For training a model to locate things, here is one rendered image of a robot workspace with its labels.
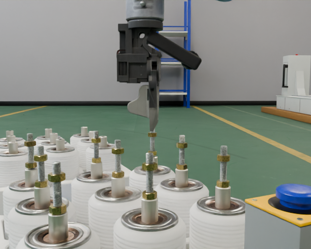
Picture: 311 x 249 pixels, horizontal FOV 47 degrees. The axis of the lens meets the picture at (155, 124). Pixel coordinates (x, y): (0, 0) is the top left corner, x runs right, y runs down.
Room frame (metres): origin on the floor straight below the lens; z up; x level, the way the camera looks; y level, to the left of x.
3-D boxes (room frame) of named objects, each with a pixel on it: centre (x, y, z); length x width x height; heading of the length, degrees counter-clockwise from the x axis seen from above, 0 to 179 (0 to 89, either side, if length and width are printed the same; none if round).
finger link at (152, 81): (0.69, 0.01, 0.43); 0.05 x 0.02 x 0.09; 176
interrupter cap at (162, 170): (0.71, 0.01, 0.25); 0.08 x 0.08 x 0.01
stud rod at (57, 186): (0.40, 0.11, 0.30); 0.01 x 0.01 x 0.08
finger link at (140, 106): (0.70, 0.03, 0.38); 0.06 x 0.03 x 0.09; 86
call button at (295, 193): (0.33, -0.14, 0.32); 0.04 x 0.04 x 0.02
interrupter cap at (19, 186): (0.61, 0.22, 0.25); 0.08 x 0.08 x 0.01
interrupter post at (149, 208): (0.45, 0.01, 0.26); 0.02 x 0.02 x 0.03
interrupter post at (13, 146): (0.89, 0.36, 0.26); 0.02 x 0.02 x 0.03
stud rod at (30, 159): (0.61, 0.22, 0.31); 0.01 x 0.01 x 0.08
